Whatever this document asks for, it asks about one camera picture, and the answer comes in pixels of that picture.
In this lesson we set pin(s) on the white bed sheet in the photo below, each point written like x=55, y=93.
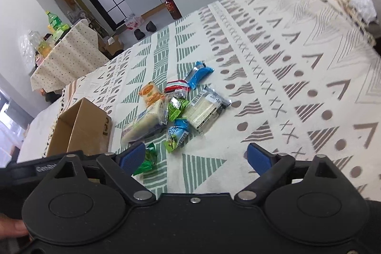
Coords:
x=35, y=135

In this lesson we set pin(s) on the orange cracker packet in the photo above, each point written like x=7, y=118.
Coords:
x=151, y=93

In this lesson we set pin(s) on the long white bread packet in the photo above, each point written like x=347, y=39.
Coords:
x=145, y=121

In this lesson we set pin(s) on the green drink bottle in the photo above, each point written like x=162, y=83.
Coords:
x=55, y=23

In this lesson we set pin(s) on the blue wafer packet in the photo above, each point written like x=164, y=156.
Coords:
x=198, y=74

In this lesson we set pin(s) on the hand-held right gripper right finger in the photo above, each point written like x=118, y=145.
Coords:
x=259, y=158

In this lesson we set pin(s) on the clear plastic bag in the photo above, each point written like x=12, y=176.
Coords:
x=28, y=45

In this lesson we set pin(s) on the light green candy packet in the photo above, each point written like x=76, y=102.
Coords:
x=175, y=109

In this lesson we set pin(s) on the red bottle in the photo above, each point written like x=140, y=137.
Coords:
x=172, y=7

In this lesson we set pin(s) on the pink pack of water bottles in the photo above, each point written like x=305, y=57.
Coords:
x=133, y=22

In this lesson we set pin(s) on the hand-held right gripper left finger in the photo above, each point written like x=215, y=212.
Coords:
x=133, y=157

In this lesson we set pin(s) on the person's left hand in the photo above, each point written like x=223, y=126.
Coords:
x=12, y=225

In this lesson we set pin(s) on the table with dotted tablecloth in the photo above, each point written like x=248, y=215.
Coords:
x=71, y=54

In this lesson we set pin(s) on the red white striped snack packet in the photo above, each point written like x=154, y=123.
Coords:
x=177, y=86

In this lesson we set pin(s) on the brown cardboard box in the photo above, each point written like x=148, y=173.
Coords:
x=84, y=123

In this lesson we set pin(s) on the orange juice bottle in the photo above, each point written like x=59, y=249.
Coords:
x=44, y=51

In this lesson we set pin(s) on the dark green foil candy packet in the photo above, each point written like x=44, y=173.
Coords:
x=148, y=160

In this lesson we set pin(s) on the blue and green snack packet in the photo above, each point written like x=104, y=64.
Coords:
x=176, y=135

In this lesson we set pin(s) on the patterned woven blanket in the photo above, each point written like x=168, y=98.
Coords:
x=268, y=63

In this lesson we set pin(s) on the clear sandwich packet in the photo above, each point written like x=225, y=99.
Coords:
x=205, y=109

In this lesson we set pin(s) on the small floor cardboard box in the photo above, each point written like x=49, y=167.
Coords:
x=111, y=45

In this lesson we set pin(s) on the white plastic bag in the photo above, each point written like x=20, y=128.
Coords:
x=357, y=1

